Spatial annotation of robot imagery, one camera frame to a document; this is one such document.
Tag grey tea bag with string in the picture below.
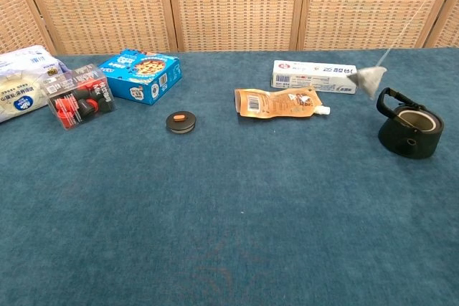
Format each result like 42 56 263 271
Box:
346 0 443 101

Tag wicker screen panel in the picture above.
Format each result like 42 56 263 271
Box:
0 0 57 55
296 0 458 52
17 0 179 55
165 0 308 52
425 0 459 49

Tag white toothpaste box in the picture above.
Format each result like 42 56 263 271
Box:
270 59 360 95

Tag orange spout pouch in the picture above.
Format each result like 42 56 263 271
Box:
234 86 331 119

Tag black lid with orange knob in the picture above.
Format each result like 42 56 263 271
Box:
165 111 197 134

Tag blue felt table cover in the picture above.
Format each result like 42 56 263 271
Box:
0 47 459 306

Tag blue cookie box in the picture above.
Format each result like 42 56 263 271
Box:
98 49 183 106

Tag clear box red black items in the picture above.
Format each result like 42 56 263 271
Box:
41 63 117 131

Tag white tissue pack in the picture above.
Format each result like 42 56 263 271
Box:
0 44 67 123

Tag black teapot with handle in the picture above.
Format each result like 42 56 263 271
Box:
376 87 445 160

